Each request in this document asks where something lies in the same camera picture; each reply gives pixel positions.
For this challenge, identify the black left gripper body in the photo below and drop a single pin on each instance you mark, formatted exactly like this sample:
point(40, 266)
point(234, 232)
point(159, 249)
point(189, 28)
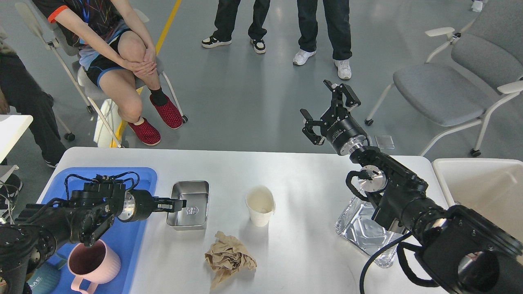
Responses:
point(138, 204)

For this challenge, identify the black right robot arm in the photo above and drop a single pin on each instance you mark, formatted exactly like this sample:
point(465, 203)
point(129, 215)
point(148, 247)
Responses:
point(456, 249)

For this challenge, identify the crumpled brown paper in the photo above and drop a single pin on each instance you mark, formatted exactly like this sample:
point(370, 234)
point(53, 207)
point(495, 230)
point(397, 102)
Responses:
point(227, 256)

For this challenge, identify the blue plastic tray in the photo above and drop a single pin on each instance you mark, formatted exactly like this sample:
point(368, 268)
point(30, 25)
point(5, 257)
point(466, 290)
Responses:
point(123, 238)

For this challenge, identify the white plastic bin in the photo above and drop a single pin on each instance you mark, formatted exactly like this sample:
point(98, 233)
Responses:
point(491, 187)

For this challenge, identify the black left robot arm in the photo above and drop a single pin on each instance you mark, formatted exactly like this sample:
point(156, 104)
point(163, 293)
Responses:
point(83, 216)

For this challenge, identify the white paper cup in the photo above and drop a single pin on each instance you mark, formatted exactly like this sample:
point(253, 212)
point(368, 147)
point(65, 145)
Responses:
point(260, 204)

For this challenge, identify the grey office chair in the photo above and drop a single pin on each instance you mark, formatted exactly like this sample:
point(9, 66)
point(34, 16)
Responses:
point(491, 48)

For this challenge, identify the aluminium foil tray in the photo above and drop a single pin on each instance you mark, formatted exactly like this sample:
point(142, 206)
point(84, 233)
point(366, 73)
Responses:
point(355, 224)

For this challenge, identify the pink ribbed mug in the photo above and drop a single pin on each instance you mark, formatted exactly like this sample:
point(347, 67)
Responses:
point(92, 266)

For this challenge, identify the white side table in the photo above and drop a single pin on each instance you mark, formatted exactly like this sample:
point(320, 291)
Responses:
point(12, 127)

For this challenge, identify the teal mug yellow inside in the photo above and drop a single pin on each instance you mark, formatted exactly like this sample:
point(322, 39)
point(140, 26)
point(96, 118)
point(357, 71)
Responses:
point(46, 278)

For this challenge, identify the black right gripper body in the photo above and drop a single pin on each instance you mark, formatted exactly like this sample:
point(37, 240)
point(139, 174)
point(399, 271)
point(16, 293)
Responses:
point(344, 134)

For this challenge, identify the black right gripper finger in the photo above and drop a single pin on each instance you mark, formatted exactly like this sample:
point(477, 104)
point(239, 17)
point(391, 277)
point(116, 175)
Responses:
point(343, 99)
point(309, 124)

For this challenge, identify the person in black trousers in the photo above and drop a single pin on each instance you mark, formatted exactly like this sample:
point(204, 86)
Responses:
point(20, 91)

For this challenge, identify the stainless steel rectangular container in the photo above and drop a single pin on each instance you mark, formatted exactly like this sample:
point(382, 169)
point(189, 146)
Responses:
point(195, 214)

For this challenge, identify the seated person black shirt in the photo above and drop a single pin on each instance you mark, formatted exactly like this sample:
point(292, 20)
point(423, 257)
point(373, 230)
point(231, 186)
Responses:
point(115, 49)

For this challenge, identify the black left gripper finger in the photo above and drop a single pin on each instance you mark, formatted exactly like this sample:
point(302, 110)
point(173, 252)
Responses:
point(169, 205)

